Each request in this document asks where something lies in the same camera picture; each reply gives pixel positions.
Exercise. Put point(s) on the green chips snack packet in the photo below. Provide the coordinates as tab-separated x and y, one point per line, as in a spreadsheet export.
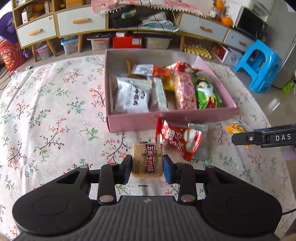
206	94

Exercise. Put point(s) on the silver red foil packet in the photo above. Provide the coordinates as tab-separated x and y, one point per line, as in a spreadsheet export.
150	70

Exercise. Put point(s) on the red shoe box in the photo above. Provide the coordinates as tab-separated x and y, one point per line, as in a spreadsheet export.
126	42

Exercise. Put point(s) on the black microwave oven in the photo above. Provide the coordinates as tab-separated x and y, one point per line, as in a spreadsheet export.
250	24

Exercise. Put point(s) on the clear plastic storage bin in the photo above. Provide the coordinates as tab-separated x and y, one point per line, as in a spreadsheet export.
70	45

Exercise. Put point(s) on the small orange snack packet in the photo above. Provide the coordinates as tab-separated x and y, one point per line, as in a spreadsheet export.
238	127

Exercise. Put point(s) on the red white snack packet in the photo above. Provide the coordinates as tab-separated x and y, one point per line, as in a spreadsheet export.
181	66
188	142

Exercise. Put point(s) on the white bread snack packet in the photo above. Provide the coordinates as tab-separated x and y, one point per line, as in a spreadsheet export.
157	100

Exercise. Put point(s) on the orange fruit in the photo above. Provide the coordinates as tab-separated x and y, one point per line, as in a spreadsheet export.
227	21

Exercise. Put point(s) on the yellow egg tray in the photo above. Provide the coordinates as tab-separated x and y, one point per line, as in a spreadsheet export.
198	50

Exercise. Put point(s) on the wooden tv cabinet white drawers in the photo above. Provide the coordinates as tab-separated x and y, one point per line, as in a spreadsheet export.
37	21

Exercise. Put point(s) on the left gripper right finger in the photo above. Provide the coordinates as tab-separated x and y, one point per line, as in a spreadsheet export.
184	175

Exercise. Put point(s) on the pink sausage snack packet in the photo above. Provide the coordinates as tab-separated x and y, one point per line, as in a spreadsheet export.
184	91

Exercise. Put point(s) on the pink cardboard box tray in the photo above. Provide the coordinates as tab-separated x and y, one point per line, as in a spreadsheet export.
125	122

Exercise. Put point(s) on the floral white tablecloth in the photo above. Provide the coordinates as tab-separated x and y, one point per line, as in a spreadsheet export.
53	120

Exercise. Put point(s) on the white black lettered snack bag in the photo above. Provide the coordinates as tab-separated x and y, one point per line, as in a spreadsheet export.
133	95

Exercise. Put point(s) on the brown biscuit roll packet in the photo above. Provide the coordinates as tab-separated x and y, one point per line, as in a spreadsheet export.
147	160

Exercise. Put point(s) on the red round lantern bag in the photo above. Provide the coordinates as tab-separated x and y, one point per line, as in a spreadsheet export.
12	55

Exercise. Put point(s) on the blue plastic stool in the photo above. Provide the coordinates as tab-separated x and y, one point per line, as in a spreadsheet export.
262	64

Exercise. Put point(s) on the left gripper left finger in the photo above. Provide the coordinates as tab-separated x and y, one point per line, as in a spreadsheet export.
110	175

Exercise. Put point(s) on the yellow snack packet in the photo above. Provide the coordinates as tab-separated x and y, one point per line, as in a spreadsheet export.
168	83

